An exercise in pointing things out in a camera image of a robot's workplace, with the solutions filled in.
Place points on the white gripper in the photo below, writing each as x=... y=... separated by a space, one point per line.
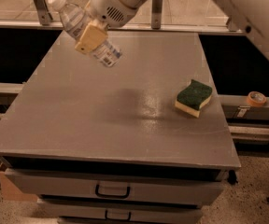
x=106 y=4

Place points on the clear plastic water bottle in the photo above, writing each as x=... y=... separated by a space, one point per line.
x=74 y=20

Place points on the green yellow sponge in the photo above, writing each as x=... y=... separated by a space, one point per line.
x=193 y=98

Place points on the orange tape roll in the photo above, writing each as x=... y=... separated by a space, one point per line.
x=256 y=99

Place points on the cardboard box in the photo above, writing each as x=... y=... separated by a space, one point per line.
x=10 y=192

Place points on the lower grey drawer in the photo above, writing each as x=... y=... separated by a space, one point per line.
x=121 y=212

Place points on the grey drawer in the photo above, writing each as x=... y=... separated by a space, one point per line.
x=114 y=187
x=121 y=212

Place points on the upper grey drawer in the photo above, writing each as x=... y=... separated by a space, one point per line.
x=114 y=187

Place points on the left metal bracket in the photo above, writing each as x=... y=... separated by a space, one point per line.
x=43 y=12

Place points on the middle metal bracket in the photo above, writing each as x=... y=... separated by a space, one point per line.
x=156 y=14

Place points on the metal window rail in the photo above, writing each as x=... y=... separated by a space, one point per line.
x=56 y=25

